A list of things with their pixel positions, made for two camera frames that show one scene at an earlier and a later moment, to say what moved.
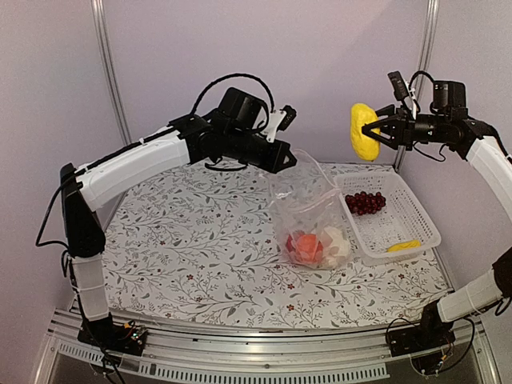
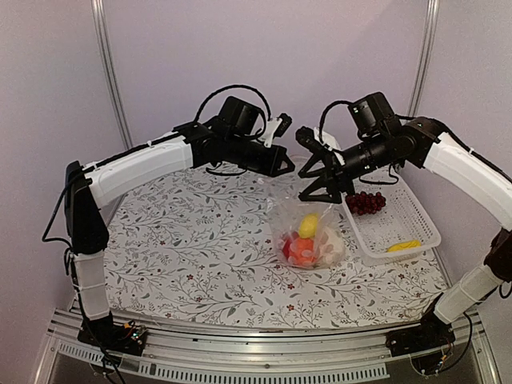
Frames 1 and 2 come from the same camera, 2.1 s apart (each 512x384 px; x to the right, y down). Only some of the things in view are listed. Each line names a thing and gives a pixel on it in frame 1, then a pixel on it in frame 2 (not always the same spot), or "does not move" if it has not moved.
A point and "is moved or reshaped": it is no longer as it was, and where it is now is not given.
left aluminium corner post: [100, 9] does not move
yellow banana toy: [404, 245] does not move
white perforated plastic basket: [399, 221] does not move
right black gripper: [404, 133] -> [334, 196]
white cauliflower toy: [336, 247] does not move
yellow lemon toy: [366, 143] is moved or reshaped
